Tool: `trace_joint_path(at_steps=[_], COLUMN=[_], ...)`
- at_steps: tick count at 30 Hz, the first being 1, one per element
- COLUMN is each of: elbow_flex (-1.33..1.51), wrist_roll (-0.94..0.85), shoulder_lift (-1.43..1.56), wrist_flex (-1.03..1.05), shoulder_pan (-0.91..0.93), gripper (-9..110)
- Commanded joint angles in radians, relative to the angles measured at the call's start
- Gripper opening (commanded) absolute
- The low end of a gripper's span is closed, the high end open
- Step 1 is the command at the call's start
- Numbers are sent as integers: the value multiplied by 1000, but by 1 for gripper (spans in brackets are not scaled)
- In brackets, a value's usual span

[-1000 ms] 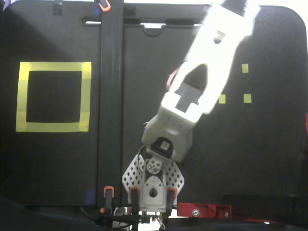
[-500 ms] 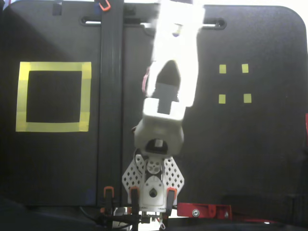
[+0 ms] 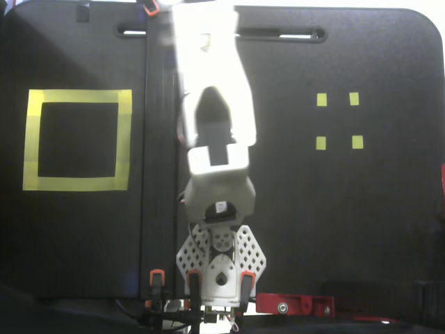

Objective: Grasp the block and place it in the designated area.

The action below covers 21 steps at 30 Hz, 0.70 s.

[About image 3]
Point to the yellow tape square outline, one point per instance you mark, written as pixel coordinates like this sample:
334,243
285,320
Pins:
76,95

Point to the blue tape piece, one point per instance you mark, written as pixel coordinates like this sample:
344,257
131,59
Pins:
132,283

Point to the orange and black spring clamp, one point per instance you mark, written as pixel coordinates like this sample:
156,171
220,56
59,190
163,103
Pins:
151,9
194,288
157,288
247,288

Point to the white robot arm with base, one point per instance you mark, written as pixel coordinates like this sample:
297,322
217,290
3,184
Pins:
212,52

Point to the red angle bracket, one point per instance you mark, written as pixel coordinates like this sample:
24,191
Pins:
271,302

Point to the small yellow tape marker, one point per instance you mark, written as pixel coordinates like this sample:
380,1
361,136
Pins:
321,143
354,99
357,142
322,99

